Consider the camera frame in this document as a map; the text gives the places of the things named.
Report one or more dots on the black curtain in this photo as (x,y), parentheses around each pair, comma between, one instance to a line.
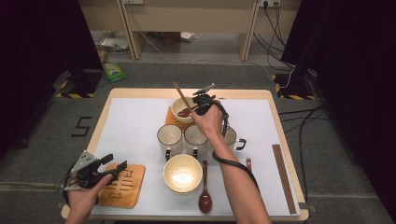
(358,77)
(37,62)

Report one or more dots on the person's right hand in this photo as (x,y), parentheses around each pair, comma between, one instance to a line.
(210,123)

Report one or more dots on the small white packet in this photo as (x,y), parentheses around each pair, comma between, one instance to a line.
(186,35)

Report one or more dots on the square wooden cutout coaster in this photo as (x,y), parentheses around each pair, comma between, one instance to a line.
(169,119)
(130,193)

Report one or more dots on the row of brown chopsticks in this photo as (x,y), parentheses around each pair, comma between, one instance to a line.
(283,180)

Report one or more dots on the clear plastic bag clutter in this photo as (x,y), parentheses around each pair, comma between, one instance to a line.
(113,43)

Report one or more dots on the cream ceramic bowl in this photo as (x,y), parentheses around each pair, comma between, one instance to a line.
(176,105)
(183,193)
(182,174)

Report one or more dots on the black hazard-striped stand base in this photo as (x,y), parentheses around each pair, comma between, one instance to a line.
(292,85)
(84,85)

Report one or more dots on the green plastic packet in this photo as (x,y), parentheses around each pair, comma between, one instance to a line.
(114,72)

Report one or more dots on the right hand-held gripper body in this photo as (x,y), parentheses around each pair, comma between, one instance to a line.
(207,101)

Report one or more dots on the beige wooden desk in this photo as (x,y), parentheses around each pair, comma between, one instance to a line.
(186,18)

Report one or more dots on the white ribbed black-rimmed mug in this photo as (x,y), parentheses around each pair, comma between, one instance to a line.
(169,137)
(232,143)
(194,140)

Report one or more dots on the person's left hand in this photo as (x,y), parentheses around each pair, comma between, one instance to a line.
(82,202)

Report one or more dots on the white table mat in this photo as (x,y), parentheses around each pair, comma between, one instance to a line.
(134,124)

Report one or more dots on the grey metal table bracket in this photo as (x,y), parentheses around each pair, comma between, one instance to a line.
(309,207)

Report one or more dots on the brown wooden spoon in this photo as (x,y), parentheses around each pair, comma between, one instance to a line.
(205,202)
(184,113)
(248,163)

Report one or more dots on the white wall socket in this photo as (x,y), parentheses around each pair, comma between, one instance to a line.
(269,2)

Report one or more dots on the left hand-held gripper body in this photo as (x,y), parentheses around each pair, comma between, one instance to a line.
(88,175)

